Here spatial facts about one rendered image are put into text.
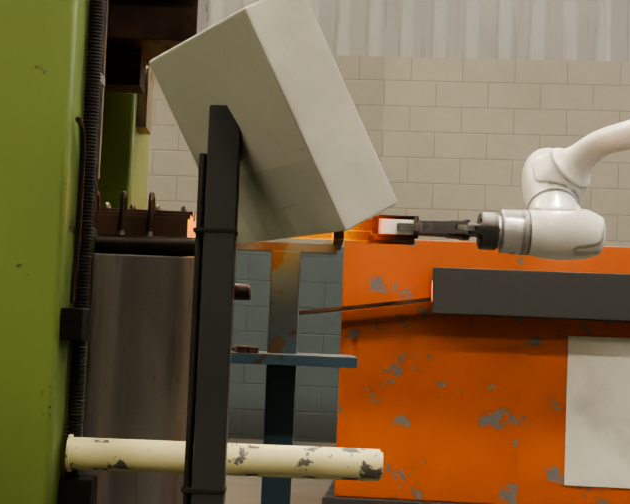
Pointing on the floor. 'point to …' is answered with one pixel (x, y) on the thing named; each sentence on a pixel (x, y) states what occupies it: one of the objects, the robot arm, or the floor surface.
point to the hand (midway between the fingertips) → (396, 227)
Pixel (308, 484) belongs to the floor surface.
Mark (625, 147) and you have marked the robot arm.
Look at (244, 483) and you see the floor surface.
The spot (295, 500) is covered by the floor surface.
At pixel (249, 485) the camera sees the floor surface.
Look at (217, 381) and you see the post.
